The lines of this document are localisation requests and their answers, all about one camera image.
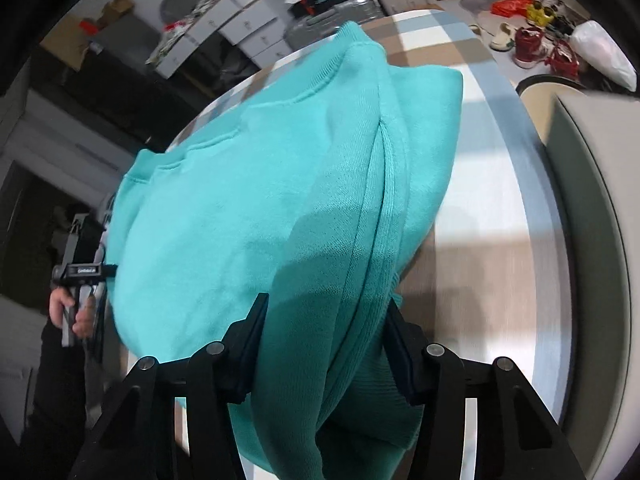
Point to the orange plastic bag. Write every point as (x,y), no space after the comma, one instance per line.
(510,6)

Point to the dark grey tall cabinet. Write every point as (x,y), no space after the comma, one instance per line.
(125,42)

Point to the yellow shoes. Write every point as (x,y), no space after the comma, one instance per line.
(539,14)

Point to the person's left forearm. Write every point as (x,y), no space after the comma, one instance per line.
(55,410)

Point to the small cardboard boxes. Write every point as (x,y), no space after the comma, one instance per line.
(112,10)

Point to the beige slippers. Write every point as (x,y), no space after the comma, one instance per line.
(502,37)

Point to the person's left hand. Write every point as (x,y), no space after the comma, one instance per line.
(82,317)

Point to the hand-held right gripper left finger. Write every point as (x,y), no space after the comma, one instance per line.
(245,360)

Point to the grey floor mat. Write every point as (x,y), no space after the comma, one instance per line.
(480,4)

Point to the white plastic bag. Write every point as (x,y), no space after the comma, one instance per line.
(602,52)

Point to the pile of packets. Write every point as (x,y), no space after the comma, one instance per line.
(170,35)

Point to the silver suitcase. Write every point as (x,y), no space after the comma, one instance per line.
(330,22)

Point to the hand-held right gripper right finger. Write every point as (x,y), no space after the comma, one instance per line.
(407,375)

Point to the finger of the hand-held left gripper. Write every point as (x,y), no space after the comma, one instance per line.
(90,271)

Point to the white drawer unit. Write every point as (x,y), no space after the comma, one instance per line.
(240,20)

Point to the teal sweatshirt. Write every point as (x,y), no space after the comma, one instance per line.
(260,200)

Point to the red sneaker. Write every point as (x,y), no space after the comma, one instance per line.
(562,57)
(530,47)

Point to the checkered blanket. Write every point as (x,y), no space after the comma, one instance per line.
(475,185)

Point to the grey cushion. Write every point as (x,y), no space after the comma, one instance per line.
(590,210)

